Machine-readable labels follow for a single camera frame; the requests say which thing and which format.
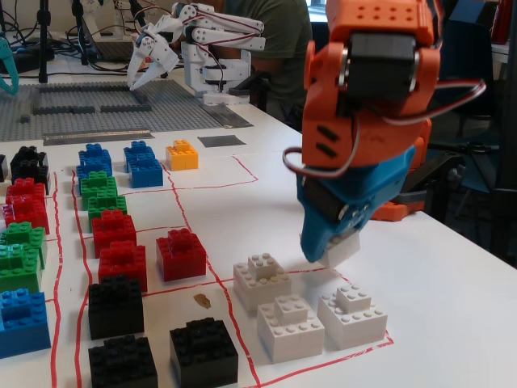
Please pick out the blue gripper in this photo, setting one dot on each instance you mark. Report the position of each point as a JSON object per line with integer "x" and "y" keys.
{"x": 365, "y": 194}

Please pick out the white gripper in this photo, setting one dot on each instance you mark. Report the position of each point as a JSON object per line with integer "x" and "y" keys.
{"x": 150, "y": 53}

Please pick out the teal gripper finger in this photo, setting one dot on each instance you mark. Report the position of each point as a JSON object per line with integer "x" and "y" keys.
{"x": 4, "y": 85}
{"x": 9, "y": 60}

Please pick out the white lego block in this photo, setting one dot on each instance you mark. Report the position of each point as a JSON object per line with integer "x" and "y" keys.
{"x": 258, "y": 283}
{"x": 351, "y": 323}
{"x": 343, "y": 250}
{"x": 291, "y": 335}

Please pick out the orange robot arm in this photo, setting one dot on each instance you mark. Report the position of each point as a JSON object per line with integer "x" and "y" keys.
{"x": 335, "y": 113}

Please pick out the orange robot arm base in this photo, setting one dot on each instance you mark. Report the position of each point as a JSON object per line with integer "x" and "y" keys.
{"x": 387, "y": 212}

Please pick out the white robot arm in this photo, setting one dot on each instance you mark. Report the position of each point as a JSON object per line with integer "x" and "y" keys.
{"x": 226, "y": 36}

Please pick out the black lego block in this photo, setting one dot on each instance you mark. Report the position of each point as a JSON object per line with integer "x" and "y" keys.
{"x": 2, "y": 167}
{"x": 203, "y": 351}
{"x": 116, "y": 309}
{"x": 30, "y": 169}
{"x": 29, "y": 150}
{"x": 121, "y": 363}

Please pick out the blue lego block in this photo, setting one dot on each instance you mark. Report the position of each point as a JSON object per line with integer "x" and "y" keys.
{"x": 22, "y": 327}
{"x": 95, "y": 153}
{"x": 139, "y": 149}
{"x": 145, "y": 174}
{"x": 89, "y": 166}

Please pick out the yellow lego block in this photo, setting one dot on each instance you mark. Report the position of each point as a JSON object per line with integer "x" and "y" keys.
{"x": 182, "y": 157}

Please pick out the red lego block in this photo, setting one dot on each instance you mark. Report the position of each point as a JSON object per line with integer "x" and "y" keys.
{"x": 28, "y": 212}
{"x": 121, "y": 266}
{"x": 24, "y": 186}
{"x": 182, "y": 256}
{"x": 115, "y": 232}

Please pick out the grey square tape marker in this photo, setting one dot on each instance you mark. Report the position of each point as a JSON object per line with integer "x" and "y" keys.
{"x": 221, "y": 141}

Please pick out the green lego block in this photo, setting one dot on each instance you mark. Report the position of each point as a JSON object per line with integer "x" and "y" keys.
{"x": 99, "y": 182}
{"x": 26, "y": 236}
{"x": 107, "y": 207}
{"x": 18, "y": 271}

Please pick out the dark laptop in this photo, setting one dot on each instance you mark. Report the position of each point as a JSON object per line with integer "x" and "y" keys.
{"x": 113, "y": 50}

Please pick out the black stand pole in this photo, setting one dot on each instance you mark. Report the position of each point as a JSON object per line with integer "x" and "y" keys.
{"x": 79, "y": 28}
{"x": 42, "y": 40}

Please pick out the grey lego baseplate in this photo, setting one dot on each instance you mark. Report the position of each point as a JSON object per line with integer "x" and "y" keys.
{"x": 173, "y": 115}

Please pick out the long grey tape strip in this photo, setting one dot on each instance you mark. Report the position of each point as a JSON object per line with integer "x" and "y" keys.
{"x": 97, "y": 137}

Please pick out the wrinkled grey tape strip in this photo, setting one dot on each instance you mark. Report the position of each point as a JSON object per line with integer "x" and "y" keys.
{"x": 230, "y": 117}

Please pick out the person in green shirt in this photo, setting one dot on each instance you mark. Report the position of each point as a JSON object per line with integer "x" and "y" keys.
{"x": 278, "y": 36}

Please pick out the small brown scrap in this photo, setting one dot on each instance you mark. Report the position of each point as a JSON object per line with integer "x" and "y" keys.
{"x": 202, "y": 301}

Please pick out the red object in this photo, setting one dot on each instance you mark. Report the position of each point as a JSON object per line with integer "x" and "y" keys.
{"x": 505, "y": 20}

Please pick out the grey lego wall piece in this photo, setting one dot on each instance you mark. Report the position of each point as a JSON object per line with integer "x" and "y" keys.
{"x": 125, "y": 108}
{"x": 64, "y": 110}

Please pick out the long grey lego wall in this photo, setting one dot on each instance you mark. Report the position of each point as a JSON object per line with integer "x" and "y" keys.
{"x": 89, "y": 89}

